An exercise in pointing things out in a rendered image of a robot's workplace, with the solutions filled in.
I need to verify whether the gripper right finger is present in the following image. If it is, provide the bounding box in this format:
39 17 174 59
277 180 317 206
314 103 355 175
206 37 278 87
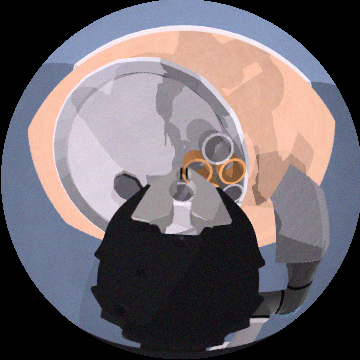
186 167 265 269

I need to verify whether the grey round turntable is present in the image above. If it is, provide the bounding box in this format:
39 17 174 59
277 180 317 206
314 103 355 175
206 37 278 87
53 57 250 232

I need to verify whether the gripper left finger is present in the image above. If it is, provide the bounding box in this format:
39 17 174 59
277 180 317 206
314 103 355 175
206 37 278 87
94 167 183 260

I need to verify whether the bronze bushing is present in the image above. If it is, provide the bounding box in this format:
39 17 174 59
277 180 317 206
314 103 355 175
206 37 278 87
182 150 213 184
209 173 220 187
213 154 246 184

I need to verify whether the grey metal sleeve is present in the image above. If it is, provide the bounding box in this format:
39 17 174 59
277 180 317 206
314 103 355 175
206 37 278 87
173 176 193 203
198 130 234 165
216 176 244 202

